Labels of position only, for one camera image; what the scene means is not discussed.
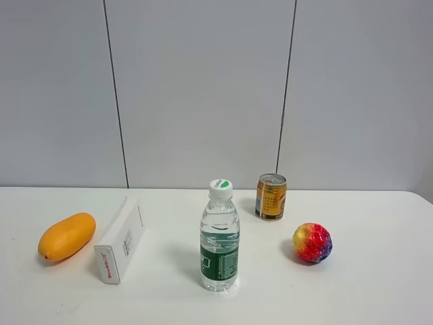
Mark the yellow mango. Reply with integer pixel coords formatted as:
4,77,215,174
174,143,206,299
38,213,96,262

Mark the gold drink can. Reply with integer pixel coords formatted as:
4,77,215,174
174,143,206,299
255,173,287,221

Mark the clear water bottle green label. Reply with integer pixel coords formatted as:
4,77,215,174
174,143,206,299
200,179,240,292

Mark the rainbow spiky ball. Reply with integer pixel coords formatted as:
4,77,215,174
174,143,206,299
292,223,333,263

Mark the white cardboard box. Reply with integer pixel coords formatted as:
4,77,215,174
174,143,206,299
93,197,145,285

